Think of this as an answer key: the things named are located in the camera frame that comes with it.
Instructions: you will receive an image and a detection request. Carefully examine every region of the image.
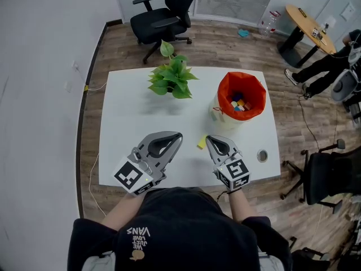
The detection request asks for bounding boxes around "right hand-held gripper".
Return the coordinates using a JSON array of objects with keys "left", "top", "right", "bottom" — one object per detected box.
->
[{"left": 205, "top": 134, "right": 252, "bottom": 193}]

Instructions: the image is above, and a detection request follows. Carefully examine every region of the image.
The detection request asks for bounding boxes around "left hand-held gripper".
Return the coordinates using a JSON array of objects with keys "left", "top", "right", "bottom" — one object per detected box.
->
[{"left": 112, "top": 130, "right": 184, "bottom": 196}]

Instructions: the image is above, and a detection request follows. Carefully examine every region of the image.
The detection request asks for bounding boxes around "pile of colourful toy blocks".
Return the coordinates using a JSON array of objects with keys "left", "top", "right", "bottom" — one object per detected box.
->
[{"left": 228, "top": 91, "right": 253, "bottom": 112}]

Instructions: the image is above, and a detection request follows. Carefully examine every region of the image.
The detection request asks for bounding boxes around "orange lined fabric container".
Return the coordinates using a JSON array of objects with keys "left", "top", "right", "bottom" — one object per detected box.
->
[{"left": 208, "top": 71, "right": 267, "bottom": 131}]

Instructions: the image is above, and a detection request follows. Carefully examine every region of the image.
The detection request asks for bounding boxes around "person's left forearm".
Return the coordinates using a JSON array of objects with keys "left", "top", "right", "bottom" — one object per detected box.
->
[{"left": 100, "top": 192, "right": 148, "bottom": 231}]

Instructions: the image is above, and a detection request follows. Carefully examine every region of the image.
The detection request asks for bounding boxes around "person's right forearm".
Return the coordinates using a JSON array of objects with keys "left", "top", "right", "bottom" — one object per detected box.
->
[{"left": 227, "top": 189, "right": 259, "bottom": 223}]

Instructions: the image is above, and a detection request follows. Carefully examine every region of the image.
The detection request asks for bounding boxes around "green potted plant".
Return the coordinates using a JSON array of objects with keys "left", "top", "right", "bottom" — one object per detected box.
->
[{"left": 147, "top": 40, "right": 200, "bottom": 100}]

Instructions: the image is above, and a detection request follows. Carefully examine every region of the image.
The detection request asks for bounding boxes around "person's black shirt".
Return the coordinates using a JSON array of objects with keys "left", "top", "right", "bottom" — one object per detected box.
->
[{"left": 67, "top": 187, "right": 293, "bottom": 271}]

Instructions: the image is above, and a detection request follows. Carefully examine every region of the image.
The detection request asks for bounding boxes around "black mesh office chair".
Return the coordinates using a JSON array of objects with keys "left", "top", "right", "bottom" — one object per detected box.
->
[{"left": 280, "top": 138, "right": 361, "bottom": 215}]

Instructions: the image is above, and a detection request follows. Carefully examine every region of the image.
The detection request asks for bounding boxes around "black office chair with armrests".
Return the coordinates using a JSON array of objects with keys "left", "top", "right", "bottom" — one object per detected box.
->
[{"left": 130, "top": 0, "right": 203, "bottom": 65}]

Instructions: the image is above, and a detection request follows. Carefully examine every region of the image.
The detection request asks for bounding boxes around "clear plastic bottle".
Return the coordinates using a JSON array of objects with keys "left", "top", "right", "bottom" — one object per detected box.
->
[{"left": 258, "top": 10, "right": 282, "bottom": 38}]

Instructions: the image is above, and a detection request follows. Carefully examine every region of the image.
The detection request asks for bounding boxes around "grey swivel chair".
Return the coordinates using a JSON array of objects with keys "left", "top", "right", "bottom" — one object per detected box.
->
[{"left": 330, "top": 68, "right": 361, "bottom": 103}]

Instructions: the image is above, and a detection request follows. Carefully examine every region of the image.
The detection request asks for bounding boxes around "black chair base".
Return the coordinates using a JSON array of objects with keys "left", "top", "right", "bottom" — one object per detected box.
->
[{"left": 288, "top": 235, "right": 361, "bottom": 271}]

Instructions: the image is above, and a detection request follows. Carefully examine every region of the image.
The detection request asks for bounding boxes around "round wooden table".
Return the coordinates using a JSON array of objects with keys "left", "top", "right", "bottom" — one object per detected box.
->
[{"left": 277, "top": 4, "right": 337, "bottom": 69}]

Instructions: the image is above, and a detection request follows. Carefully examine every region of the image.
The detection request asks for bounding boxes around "white floor cable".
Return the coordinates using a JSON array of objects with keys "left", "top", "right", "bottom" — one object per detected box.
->
[{"left": 88, "top": 152, "right": 108, "bottom": 217}]

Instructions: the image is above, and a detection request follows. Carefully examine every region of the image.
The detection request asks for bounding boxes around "black floor cable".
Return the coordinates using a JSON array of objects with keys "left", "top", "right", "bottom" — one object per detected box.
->
[{"left": 298, "top": 94, "right": 322, "bottom": 152}]

